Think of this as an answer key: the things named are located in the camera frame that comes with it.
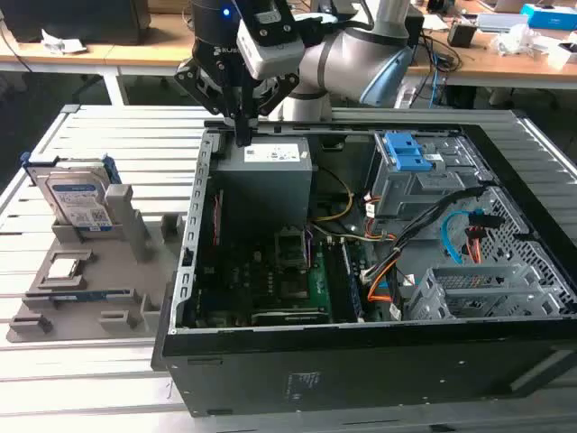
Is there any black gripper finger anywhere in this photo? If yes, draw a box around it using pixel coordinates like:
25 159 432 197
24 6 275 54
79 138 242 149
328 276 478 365
174 58 247 147
245 70 301 147

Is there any hard disk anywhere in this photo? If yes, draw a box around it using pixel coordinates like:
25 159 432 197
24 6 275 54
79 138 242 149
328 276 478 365
21 152 124 235

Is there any grey perforated disk bay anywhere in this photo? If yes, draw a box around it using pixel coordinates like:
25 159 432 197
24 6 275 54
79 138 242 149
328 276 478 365
402 263 567 322

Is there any grey power supply unit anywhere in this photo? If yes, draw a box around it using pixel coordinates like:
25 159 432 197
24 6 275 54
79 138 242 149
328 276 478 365
215 136 319 226

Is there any white power strip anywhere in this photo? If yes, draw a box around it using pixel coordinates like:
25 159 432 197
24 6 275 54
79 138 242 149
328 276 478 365
395 85 417 109

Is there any blue drive carrier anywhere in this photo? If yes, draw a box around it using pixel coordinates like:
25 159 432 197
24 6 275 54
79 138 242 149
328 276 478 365
384 130 435 171

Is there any large black box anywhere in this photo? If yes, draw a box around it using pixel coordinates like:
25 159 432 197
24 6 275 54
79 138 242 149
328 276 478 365
0 0 152 45

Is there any crumpled white paper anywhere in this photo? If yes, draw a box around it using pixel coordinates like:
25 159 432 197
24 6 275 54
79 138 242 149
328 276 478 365
40 28 87 53

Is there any black speaker box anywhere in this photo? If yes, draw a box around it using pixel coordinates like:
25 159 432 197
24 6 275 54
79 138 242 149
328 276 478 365
403 4 426 49

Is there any grey drive bay cage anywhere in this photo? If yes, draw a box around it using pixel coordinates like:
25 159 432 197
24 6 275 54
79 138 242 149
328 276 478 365
371 130 481 220

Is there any CPU socket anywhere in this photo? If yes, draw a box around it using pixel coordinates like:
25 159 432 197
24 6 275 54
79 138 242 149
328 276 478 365
273 226 313 272

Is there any small black box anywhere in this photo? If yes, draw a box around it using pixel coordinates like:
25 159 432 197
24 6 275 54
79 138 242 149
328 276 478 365
447 22 478 49

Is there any green motherboard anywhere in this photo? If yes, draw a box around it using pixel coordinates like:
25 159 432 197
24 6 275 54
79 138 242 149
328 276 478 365
194 225 378 327

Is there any installed RAM stick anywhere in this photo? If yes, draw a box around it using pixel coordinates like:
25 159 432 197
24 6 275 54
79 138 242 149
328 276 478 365
341 241 365 319

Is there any grey parts rack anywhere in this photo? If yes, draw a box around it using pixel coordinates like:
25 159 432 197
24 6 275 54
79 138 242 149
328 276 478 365
6 184 187 345

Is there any black graphics card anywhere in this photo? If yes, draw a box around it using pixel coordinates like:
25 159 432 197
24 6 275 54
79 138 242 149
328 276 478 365
250 308 331 327

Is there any silver CPU chip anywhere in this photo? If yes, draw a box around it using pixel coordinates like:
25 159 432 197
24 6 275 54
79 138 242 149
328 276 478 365
46 258 83 281

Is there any clear plastic bag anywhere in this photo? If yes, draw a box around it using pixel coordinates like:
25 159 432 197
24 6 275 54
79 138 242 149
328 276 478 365
490 23 546 58

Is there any blue RAM stick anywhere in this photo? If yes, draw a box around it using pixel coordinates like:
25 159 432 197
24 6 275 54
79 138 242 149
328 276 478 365
24 290 136 304

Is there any blue cardboard box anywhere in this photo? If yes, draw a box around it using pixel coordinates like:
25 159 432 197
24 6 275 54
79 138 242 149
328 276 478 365
519 3 577 32

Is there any white box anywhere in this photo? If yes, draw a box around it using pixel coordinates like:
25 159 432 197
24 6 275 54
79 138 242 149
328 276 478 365
534 38 577 71

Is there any black open PC case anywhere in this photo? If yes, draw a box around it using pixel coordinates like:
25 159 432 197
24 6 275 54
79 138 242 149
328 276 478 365
151 107 577 416

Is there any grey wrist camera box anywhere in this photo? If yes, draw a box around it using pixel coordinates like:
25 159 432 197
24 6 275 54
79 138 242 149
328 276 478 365
235 8 304 80

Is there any wooden desk white frame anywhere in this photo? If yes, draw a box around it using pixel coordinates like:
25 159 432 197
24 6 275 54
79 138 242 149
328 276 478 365
0 0 577 107

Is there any yellow wire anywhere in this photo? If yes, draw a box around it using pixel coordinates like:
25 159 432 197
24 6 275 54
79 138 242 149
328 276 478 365
312 165 355 223

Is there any blue hanging cable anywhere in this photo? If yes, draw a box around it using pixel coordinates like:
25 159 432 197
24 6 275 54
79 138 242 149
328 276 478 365
427 71 445 109

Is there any black cable bundle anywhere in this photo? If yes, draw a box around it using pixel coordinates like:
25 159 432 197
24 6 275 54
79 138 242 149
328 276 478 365
360 185 490 290

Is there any blue data wire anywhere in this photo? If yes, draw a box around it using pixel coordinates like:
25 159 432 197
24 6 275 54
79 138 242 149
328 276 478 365
439 207 484 266

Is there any orange power wire black connector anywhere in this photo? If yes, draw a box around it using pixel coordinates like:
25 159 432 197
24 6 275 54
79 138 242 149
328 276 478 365
463 211 504 263

